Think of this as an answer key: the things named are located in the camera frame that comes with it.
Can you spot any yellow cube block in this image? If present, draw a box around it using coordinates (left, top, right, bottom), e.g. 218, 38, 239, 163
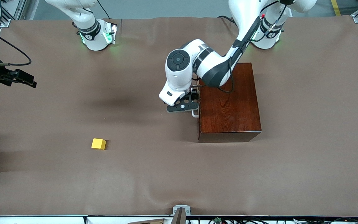
91, 138, 107, 151

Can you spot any dark red wooden cabinet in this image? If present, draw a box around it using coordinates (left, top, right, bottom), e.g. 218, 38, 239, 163
197, 62, 262, 143

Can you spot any brown table cover mat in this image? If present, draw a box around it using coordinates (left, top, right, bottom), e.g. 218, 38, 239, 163
0, 16, 358, 217

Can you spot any tan wooden board piece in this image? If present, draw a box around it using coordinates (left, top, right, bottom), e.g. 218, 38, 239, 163
127, 218, 164, 224

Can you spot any black arm base cable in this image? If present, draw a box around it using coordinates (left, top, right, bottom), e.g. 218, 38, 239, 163
217, 15, 238, 25
96, 0, 111, 20

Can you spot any grey metal mount clamp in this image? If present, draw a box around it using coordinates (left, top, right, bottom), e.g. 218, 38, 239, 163
172, 204, 191, 224

